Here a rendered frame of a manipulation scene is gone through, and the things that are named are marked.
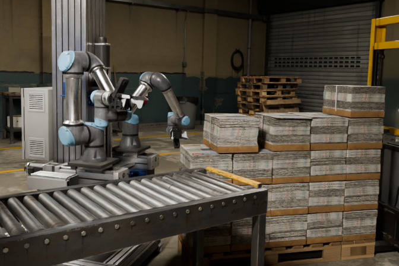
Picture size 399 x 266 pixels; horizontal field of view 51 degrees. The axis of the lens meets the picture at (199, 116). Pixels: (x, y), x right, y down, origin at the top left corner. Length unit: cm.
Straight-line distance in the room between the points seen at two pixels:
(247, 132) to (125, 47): 719
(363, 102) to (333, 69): 745
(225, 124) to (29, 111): 127
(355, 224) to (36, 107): 241
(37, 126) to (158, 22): 758
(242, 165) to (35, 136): 138
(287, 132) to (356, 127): 54
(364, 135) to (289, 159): 61
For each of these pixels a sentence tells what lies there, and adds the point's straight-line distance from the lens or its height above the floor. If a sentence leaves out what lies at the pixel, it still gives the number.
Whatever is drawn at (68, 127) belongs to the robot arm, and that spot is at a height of 104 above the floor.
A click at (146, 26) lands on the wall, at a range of 1007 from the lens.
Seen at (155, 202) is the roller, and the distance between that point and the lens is 189.
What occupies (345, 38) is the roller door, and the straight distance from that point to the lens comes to 1057.
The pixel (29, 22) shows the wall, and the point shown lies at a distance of 909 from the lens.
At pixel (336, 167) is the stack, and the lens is 321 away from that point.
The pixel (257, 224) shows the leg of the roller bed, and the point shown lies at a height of 63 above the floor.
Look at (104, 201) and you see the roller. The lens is 190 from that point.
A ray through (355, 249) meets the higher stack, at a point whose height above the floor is 7.
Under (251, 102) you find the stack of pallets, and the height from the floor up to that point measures 72.
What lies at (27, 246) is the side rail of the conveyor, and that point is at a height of 77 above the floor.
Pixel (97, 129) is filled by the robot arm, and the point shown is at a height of 101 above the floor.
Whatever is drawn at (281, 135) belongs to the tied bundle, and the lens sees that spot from 295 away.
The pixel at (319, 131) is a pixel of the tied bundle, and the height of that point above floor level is 97.
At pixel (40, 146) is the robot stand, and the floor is 85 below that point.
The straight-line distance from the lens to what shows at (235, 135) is 281.
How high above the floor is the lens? 136
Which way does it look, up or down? 6 degrees down
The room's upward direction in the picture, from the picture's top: 1 degrees clockwise
